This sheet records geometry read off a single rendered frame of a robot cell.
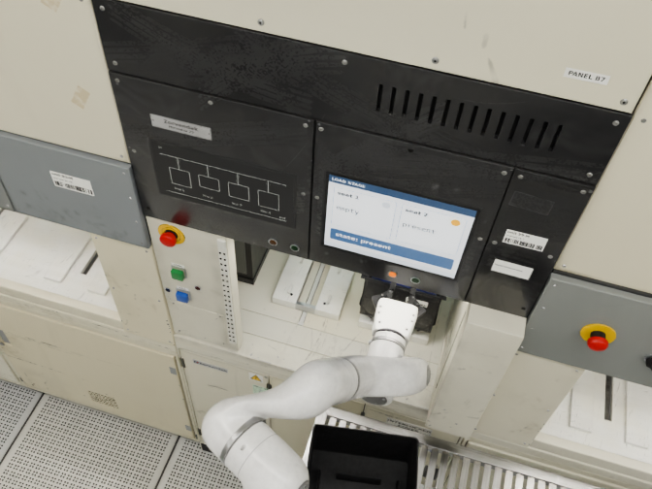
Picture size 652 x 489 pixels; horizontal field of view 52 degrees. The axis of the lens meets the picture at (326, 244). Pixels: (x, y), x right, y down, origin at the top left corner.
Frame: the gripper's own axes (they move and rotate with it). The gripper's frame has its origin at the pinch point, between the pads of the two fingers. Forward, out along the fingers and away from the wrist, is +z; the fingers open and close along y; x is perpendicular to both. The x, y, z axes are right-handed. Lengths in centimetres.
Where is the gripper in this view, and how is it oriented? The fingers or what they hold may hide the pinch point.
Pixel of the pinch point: (403, 288)
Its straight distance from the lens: 171.9
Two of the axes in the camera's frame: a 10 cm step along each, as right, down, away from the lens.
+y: 9.6, 2.5, -1.4
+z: 2.8, -7.4, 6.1
